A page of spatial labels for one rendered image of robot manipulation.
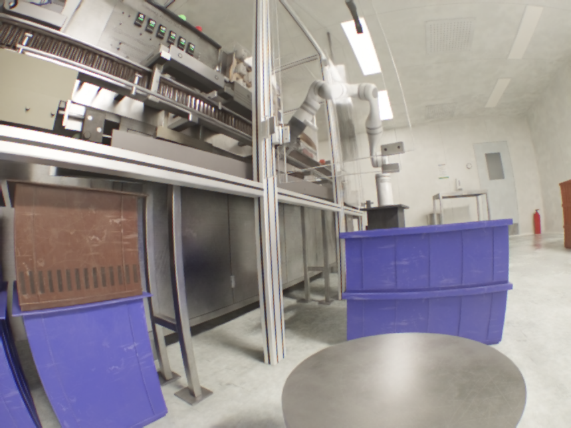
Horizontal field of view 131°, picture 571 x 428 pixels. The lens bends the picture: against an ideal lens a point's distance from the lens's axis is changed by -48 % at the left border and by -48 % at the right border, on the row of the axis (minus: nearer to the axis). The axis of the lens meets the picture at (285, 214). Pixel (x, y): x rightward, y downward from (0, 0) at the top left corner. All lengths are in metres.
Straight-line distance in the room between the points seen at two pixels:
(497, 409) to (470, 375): 0.07
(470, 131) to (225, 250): 5.81
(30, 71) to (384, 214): 1.47
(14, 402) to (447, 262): 1.10
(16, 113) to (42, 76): 0.09
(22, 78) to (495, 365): 0.84
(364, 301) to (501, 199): 5.41
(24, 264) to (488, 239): 1.12
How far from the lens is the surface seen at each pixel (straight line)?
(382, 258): 0.84
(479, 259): 0.88
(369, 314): 0.89
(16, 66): 0.58
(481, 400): 0.31
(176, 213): 0.60
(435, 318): 0.89
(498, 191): 6.07
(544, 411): 0.73
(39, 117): 0.52
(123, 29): 1.41
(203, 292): 1.00
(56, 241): 0.49
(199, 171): 0.57
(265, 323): 0.81
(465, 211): 5.80
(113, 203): 0.53
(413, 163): 5.81
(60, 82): 0.57
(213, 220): 1.04
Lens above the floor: 0.44
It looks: 5 degrees up
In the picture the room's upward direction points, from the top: 3 degrees counter-clockwise
